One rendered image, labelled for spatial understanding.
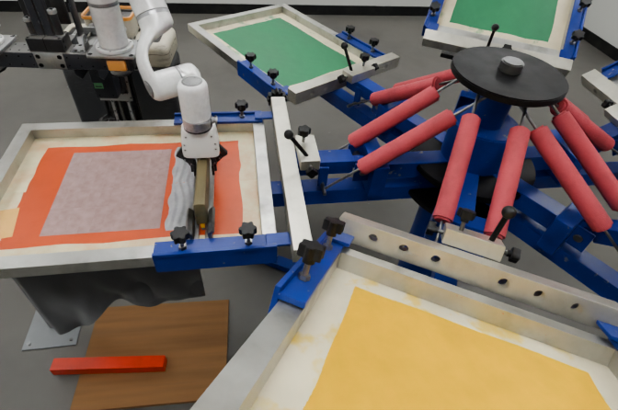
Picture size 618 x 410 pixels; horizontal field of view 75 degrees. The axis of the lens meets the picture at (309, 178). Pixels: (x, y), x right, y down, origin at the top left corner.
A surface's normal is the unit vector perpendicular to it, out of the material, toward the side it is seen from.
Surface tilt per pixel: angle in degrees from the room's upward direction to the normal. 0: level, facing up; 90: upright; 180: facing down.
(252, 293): 0
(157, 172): 0
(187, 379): 0
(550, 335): 58
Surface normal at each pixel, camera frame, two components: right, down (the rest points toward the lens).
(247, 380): 0.25, -0.94
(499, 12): -0.14, -0.29
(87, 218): 0.07, -0.73
